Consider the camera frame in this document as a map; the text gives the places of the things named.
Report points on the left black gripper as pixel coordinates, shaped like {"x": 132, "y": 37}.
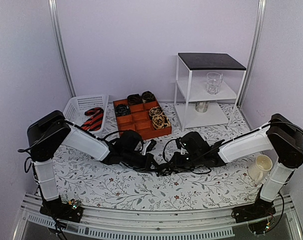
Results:
{"x": 149, "y": 160}

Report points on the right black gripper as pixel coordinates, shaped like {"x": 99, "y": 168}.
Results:
{"x": 176, "y": 165}

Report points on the black white floral tie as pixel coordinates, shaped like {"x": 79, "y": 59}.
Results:
{"x": 168, "y": 171}

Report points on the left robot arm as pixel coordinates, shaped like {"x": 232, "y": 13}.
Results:
{"x": 51, "y": 132}

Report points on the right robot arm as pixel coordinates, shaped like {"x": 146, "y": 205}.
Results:
{"x": 261, "y": 150}

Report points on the rolled beige patterned tie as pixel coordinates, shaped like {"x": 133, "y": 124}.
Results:
{"x": 160, "y": 122}

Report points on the red wooden compartment tray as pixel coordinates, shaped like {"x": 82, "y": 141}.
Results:
{"x": 139, "y": 120}

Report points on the rolled black beige tie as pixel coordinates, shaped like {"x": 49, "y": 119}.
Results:
{"x": 155, "y": 111}

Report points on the metal cup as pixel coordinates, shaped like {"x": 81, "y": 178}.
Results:
{"x": 201, "y": 106}

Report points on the rolled black patterned tie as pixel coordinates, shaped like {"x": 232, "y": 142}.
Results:
{"x": 122, "y": 110}

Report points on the rolled dark olive tie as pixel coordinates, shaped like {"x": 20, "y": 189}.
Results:
{"x": 147, "y": 97}

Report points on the rolled dark brown tie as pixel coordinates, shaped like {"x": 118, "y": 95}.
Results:
{"x": 134, "y": 99}

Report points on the red black striped tie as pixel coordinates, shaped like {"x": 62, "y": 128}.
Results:
{"x": 95, "y": 120}

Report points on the white shelf black top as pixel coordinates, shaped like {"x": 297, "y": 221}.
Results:
{"x": 202, "y": 97}

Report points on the cream ceramic mug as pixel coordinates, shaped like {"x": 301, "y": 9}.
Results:
{"x": 260, "y": 168}

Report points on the clear drinking glass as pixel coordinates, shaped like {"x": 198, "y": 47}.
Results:
{"x": 214, "y": 81}

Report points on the white plastic basket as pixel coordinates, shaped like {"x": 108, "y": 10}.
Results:
{"x": 76, "y": 107}

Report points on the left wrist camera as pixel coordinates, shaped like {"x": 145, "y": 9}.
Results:
{"x": 149, "y": 146}

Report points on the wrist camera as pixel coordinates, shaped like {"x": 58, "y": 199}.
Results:
{"x": 180, "y": 146}
{"x": 149, "y": 146}

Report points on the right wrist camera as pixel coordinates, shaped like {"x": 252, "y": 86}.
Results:
{"x": 180, "y": 146}

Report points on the front metal rail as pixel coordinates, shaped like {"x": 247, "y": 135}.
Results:
{"x": 117, "y": 224}

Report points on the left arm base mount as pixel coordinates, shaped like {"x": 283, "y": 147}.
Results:
{"x": 71, "y": 211}

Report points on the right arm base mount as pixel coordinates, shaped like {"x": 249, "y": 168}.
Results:
{"x": 261, "y": 211}

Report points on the right metal frame post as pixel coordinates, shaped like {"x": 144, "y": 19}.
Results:
{"x": 253, "y": 51}

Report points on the metal frame post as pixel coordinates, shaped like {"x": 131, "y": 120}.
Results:
{"x": 53, "y": 11}
{"x": 253, "y": 51}

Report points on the left metal frame post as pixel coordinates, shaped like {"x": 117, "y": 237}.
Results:
{"x": 53, "y": 11}

